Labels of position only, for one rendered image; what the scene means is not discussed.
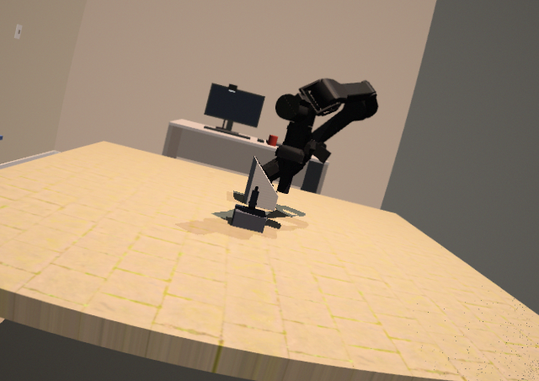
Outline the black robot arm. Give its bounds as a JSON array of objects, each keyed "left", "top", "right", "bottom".
[{"left": 260, "top": 78, "right": 378, "bottom": 184}]

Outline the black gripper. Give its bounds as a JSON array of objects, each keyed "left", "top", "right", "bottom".
[{"left": 275, "top": 121, "right": 312, "bottom": 187}]

